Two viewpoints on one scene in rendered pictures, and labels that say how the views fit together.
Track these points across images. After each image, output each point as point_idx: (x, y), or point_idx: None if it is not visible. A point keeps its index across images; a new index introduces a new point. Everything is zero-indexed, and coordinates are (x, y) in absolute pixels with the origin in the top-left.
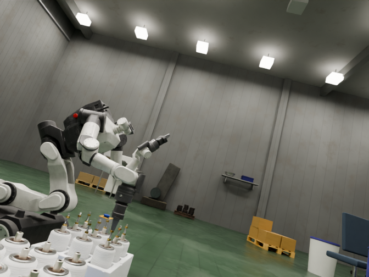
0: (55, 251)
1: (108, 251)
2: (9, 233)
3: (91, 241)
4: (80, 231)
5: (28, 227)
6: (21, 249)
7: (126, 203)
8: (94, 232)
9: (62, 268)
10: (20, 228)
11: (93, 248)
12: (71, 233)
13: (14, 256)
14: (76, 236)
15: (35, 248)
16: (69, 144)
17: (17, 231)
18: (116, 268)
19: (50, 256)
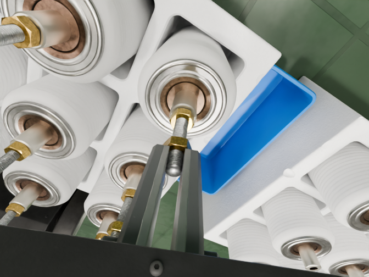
0: (316, 239)
1: (234, 93)
2: (77, 225)
3: (149, 155)
4: (33, 172)
5: (27, 216)
6: (277, 259)
7: None
8: (38, 149)
9: None
10: (49, 224)
11: (98, 109)
12: (71, 188)
13: (348, 275)
14: (65, 172)
15: (301, 259)
16: None
17: (63, 222)
18: (224, 11)
19: (333, 241)
